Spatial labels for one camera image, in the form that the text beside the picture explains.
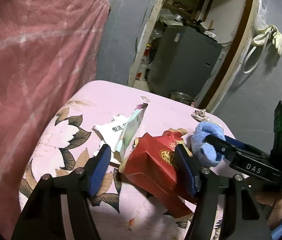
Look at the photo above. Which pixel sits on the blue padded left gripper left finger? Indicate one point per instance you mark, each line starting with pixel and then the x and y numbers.
pixel 58 207

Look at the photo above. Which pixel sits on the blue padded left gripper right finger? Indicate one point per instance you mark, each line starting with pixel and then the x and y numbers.
pixel 242 218

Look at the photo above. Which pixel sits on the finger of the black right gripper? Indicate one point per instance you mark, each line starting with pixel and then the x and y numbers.
pixel 225 147

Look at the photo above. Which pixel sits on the light blue cloth rag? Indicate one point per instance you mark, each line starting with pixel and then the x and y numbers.
pixel 203 151

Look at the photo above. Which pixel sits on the red paper gift bag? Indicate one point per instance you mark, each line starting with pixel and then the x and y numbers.
pixel 151 166

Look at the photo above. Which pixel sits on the white green torn package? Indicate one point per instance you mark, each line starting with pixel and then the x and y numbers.
pixel 123 132

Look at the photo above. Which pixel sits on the person's hand holding gripper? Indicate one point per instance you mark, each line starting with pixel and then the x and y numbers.
pixel 275 201

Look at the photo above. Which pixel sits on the steel pot on floor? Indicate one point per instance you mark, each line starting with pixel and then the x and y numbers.
pixel 181 97

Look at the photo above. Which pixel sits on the pink floral table cover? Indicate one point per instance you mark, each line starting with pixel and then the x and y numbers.
pixel 94 116

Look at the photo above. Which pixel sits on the pink plaid cloth cover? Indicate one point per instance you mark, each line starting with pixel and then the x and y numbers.
pixel 48 50

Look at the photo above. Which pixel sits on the wooden door frame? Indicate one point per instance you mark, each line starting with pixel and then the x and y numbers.
pixel 229 22

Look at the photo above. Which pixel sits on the white gloves on wall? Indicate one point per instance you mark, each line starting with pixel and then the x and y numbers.
pixel 272 33

